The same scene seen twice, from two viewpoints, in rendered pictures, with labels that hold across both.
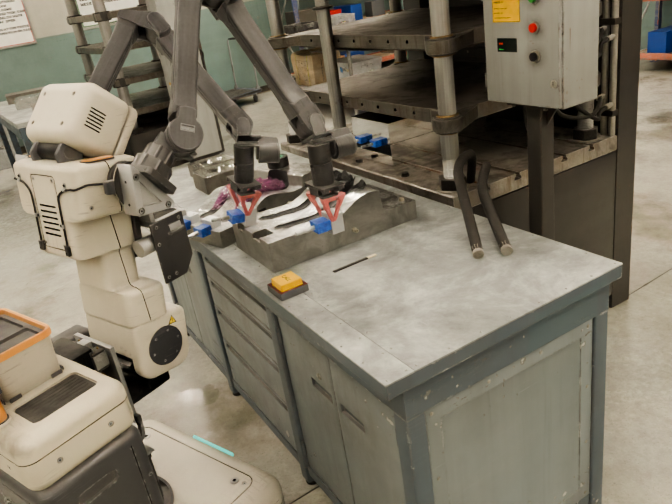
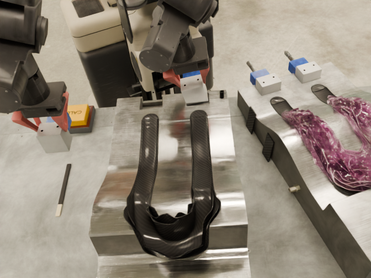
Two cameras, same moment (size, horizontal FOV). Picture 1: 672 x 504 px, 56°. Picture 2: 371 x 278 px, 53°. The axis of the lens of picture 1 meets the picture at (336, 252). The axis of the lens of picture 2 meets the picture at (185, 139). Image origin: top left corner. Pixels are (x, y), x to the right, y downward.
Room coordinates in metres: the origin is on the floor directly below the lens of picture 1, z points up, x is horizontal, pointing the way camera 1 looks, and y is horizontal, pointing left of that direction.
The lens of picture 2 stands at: (2.07, -0.31, 1.47)
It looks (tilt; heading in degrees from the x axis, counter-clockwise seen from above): 49 degrees down; 123
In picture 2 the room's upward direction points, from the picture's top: 8 degrees counter-clockwise
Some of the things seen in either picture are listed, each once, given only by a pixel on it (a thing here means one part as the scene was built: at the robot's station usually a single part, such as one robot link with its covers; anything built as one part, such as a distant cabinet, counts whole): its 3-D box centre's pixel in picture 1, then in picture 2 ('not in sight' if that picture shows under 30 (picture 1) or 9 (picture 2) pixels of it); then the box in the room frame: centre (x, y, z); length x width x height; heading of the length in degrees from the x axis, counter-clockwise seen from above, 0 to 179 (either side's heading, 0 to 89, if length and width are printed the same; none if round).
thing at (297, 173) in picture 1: (251, 199); (343, 145); (2.09, 0.26, 0.86); 0.50 x 0.26 x 0.11; 135
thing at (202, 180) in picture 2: (315, 198); (174, 166); (1.81, 0.04, 0.92); 0.35 x 0.16 x 0.09; 118
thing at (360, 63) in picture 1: (355, 73); not in sight; (7.42, -0.55, 0.42); 0.60 x 0.42 x 0.33; 24
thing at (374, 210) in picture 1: (324, 212); (171, 187); (1.81, 0.02, 0.87); 0.50 x 0.26 x 0.14; 118
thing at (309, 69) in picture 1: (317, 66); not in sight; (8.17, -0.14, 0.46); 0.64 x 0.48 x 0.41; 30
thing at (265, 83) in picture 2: (200, 231); (259, 76); (1.85, 0.41, 0.86); 0.13 x 0.05 x 0.05; 135
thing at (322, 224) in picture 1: (317, 226); (59, 120); (1.54, 0.04, 0.93); 0.13 x 0.05 x 0.05; 118
